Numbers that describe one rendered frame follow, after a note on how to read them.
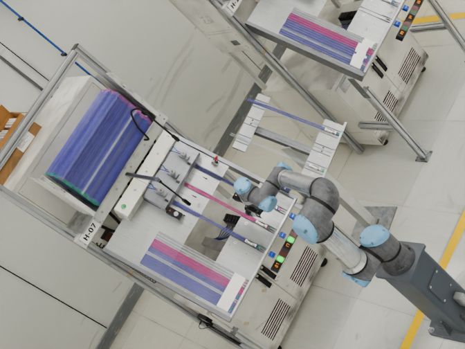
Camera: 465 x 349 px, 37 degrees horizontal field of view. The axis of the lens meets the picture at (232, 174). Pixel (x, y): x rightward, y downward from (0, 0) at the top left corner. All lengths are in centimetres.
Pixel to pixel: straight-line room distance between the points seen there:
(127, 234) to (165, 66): 209
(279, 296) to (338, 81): 127
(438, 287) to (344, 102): 137
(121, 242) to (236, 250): 57
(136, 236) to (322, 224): 116
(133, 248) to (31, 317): 172
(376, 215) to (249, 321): 98
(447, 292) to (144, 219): 147
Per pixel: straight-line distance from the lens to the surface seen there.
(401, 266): 302
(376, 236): 290
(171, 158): 346
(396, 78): 440
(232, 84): 558
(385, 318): 371
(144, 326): 508
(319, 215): 257
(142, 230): 343
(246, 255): 336
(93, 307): 516
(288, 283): 391
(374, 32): 387
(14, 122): 354
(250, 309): 378
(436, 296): 319
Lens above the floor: 280
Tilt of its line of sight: 32 degrees down
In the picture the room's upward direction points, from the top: 50 degrees counter-clockwise
